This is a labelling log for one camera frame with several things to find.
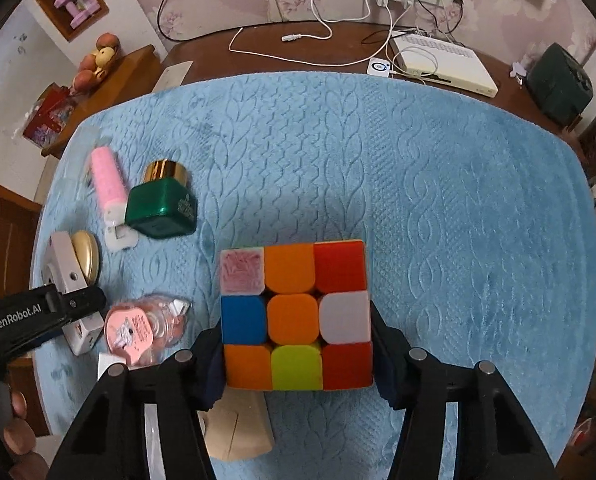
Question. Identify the beige cardboard piece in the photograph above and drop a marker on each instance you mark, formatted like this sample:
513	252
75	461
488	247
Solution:
243	430

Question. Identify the white toy camera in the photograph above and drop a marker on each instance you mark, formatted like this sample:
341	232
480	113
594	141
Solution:
70	270

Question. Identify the white paper sheet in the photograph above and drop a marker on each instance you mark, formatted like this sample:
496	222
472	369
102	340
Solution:
173	76

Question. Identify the black plug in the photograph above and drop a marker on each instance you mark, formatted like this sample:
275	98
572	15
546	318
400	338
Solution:
456	3

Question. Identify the green bottle with gold cap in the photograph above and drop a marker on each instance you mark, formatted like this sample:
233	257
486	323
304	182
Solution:
160	205

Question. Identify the pink round plastic packet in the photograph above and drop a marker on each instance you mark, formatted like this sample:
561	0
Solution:
128	330

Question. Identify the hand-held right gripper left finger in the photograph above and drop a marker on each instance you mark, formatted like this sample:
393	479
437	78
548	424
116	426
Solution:
210	365

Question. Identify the blue textured blanket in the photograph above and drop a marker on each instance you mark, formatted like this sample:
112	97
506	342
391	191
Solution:
377	185

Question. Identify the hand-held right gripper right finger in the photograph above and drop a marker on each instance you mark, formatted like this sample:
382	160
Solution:
385	360

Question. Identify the red gift box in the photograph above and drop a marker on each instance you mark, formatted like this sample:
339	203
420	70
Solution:
48	120

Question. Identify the pink tube with white cap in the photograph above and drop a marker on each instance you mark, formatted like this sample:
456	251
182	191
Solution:
108	180

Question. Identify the bowl of fruit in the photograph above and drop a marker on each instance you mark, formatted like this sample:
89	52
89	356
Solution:
95	62

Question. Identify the wooden side cabinet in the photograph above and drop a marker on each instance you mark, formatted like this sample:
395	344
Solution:
128	67

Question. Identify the wooden door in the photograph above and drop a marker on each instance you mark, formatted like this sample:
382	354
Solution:
3	230

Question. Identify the wood-framed wall niche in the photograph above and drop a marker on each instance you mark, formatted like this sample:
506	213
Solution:
45	2

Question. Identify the multicoloured puzzle cube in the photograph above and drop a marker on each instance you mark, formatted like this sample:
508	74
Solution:
293	315

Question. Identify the small white round device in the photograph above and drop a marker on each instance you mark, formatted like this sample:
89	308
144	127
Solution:
378	66

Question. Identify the person's left hand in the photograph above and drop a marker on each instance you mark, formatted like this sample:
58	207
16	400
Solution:
20	435

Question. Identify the small white ornament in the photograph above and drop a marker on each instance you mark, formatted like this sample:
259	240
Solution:
518	69

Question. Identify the dark green air fryer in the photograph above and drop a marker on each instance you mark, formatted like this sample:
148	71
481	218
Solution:
557	85

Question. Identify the long wooden television cabinet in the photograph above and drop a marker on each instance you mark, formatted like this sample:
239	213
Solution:
203	55

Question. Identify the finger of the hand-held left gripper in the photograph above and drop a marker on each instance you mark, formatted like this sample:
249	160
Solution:
83	302

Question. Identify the white set-top box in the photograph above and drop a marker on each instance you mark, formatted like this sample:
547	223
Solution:
452	67

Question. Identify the gold oval compact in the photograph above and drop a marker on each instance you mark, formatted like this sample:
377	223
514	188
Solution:
87	255

